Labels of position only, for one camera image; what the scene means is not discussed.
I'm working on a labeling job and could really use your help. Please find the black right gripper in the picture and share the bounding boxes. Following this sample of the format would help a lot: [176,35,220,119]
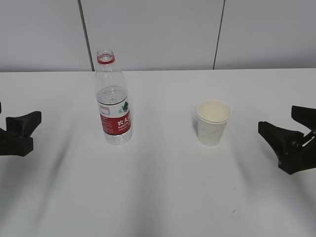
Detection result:
[258,105,316,175]

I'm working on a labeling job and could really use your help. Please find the white paper cup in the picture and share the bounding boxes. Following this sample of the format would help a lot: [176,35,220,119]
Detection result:
[196,100,232,147]

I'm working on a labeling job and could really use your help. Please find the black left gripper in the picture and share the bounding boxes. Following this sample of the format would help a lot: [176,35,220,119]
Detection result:
[0,111,42,157]

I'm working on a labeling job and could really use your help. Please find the clear red-label water bottle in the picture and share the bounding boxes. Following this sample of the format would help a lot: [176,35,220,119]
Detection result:
[95,49,132,145]

